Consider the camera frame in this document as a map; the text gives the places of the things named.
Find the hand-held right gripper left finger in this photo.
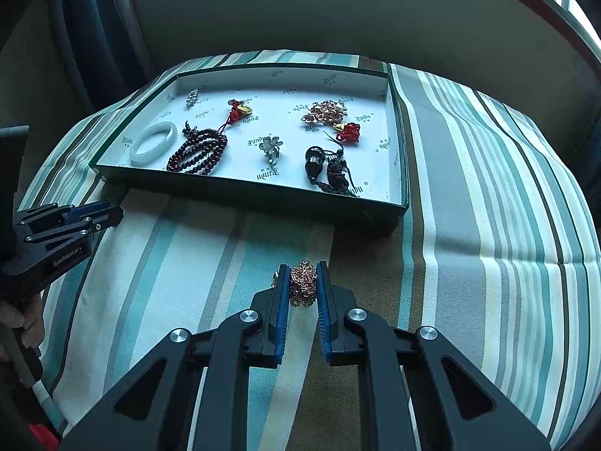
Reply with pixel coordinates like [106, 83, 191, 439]
[59, 263, 291, 451]

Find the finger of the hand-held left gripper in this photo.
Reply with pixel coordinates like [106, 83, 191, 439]
[26, 206, 124, 245]
[14, 200, 111, 231]

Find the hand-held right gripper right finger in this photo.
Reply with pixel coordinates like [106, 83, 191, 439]
[316, 260, 552, 451]

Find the pearl flower brooch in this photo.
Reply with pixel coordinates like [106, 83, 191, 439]
[287, 259, 321, 308]

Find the white jade bangle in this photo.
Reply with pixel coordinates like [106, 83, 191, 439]
[130, 121, 178, 166]

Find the red cord gold charm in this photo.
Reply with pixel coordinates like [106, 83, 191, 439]
[217, 98, 254, 131]

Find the silver pearl ring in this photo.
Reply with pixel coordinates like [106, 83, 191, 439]
[259, 135, 284, 167]

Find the red knot gold charm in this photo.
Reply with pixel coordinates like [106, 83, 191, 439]
[326, 121, 361, 144]

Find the dark green jewelry box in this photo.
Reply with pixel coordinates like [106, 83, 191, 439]
[89, 65, 410, 238]

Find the gold chain necklace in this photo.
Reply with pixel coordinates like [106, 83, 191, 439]
[300, 98, 350, 131]

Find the person's left hand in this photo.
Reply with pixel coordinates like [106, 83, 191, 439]
[0, 298, 45, 362]

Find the striped teal tablecloth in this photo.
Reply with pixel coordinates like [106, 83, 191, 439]
[19, 48, 601, 451]

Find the black gourd pendant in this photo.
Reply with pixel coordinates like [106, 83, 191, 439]
[304, 145, 358, 195]

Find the red cloth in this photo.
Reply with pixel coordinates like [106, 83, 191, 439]
[26, 424, 62, 447]

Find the dark blue curtain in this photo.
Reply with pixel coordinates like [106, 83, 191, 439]
[51, 0, 156, 109]

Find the window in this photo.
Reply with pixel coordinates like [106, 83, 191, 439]
[540, 0, 601, 43]

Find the dark red bead bracelet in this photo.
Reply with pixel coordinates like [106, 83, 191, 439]
[166, 121, 228, 176]

